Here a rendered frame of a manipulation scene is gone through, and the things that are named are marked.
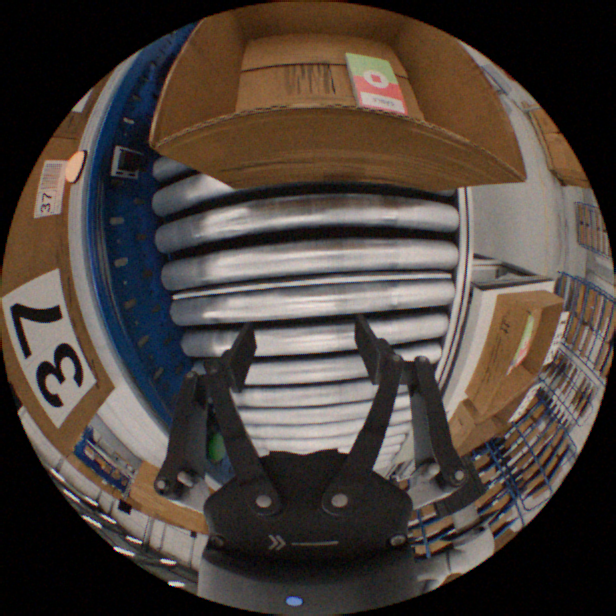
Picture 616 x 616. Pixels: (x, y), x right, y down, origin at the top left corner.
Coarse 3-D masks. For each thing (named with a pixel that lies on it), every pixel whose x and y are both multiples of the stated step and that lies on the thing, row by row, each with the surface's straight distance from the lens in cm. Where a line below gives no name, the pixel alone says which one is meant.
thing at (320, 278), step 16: (336, 272) 31; (352, 272) 31; (368, 272) 31; (384, 272) 32; (400, 272) 32; (416, 272) 34; (432, 272) 35; (192, 288) 36; (208, 288) 32; (224, 288) 30; (240, 288) 29; (256, 288) 28
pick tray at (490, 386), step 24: (504, 312) 48; (528, 312) 45; (552, 312) 82; (504, 336) 48; (552, 336) 83; (480, 360) 54; (504, 360) 49; (528, 360) 89; (480, 384) 56; (504, 384) 72; (480, 408) 57
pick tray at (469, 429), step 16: (528, 384) 85; (464, 400) 65; (512, 400) 98; (464, 416) 63; (480, 416) 63; (496, 416) 107; (512, 416) 101; (464, 432) 65; (480, 432) 98; (496, 432) 102; (464, 448) 90
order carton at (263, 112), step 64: (320, 0) 48; (192, 64) 23; (256, 64) 41; (320, 64) 41; (448, 64) 36; (192, 128) 12; (256, 128) 13; (320, 128) 13; (384, 128) 13; (448, 128) 32; (512, 128) 25
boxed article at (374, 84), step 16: (352, 64) 39; (368, 64) 41; (384, 64) 43; (352, 80) 36; (368, 80) 36; (384, 80) 38; (368, 96) 33; (384, 96) 35; (400, 96) 36; (400, 112) 34
